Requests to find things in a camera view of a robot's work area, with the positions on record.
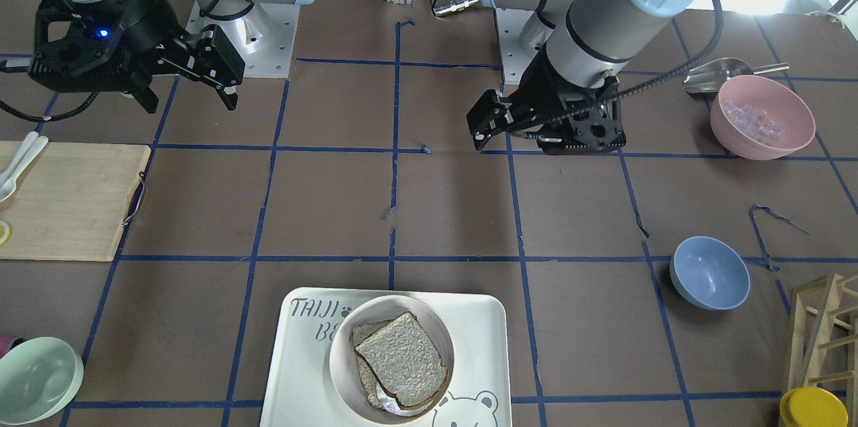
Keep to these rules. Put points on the blue bowl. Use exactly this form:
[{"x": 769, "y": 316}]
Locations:
[{"x": 709, "y": 274}]

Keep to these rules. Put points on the bread slice on plate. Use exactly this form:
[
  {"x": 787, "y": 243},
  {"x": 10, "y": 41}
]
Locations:
[{"x": 369, "y": 381}]

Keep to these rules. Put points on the yellow cup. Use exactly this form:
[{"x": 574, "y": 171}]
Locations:
[{"x": 812, "y": 406}]

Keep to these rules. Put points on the wooden cutting board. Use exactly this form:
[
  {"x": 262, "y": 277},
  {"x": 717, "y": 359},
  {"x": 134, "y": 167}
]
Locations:
[{"x": 72, "y": 201}]

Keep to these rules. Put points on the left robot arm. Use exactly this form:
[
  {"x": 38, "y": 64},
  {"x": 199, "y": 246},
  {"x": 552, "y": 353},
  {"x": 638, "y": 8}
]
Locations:
[{"x": 592, "y": 39}]

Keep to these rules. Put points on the cream round plate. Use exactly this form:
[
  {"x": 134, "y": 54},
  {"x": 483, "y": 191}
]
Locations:
[{"x": 343, "y": 366}]

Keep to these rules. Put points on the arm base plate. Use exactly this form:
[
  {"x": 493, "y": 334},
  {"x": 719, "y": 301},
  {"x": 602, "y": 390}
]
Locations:
[
  {"x": 520, "y": 35},
  {"x": 264, "y": 37}
]

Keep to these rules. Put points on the light green bowl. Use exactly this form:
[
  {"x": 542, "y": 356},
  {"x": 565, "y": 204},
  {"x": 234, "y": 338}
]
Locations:
[{"x": 38, "y": 378}]

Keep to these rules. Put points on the bread slice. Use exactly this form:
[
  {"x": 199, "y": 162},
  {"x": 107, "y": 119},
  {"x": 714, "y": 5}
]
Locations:
[
  {"x": 405, "y": 361},
  {"x": 369, "y": 381}
]

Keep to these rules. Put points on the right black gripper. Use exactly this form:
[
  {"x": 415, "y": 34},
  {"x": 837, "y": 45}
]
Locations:
[{"x": 143, "y": 23}]

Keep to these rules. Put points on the wooden cup rack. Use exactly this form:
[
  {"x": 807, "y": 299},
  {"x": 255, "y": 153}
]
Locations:
[{"x": 821, "y": 346}]

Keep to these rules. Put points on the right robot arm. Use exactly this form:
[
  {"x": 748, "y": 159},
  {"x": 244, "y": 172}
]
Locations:
[{"x": 226, "y": 9}]

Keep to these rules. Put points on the metal scoop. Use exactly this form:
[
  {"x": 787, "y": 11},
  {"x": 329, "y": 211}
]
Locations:
[{"x": 709, "y": 77}]

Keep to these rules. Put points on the pink bowl with ice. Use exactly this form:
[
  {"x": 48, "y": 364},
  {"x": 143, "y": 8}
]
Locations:
[{"x": 758, "y": 119}]

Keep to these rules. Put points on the cream bear tray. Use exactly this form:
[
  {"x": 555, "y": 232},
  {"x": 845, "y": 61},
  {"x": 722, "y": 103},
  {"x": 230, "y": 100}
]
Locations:
[{"x": 299, "y": 391}]

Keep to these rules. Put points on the lemon slice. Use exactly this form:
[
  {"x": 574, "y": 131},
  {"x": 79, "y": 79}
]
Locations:
[{"x": 5, "y": 232}]

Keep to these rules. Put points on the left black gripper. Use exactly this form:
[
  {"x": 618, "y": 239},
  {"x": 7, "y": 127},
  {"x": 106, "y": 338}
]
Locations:
[{"x": 544, "y": 97}]

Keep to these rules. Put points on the pink cloth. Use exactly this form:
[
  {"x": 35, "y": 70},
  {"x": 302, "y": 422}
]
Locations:
[{"x": 8, "y": 342}]

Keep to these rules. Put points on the fake fried egg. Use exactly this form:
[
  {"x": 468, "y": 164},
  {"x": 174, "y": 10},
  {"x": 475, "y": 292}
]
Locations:
[{"x": 391, "y": 405}]

